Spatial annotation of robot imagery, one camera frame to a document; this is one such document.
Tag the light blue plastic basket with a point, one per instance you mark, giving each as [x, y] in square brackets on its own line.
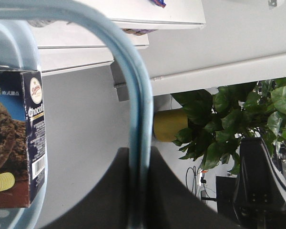
[139, 89]

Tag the gold plant pot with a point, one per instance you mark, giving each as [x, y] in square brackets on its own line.
[167, 123]

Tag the white supermarket shelf unit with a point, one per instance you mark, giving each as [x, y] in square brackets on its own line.
[66, 46]

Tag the Danisa Chocofello cookie box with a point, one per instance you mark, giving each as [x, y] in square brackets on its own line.
[22, 138]

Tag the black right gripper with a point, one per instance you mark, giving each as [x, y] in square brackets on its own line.
[259, 199]

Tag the green potted plant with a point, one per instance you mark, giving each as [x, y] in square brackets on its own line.
[217, 123]

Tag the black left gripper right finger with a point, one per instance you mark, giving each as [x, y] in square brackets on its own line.
[170, 205]

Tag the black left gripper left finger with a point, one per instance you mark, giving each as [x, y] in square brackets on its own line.
[106, 205]

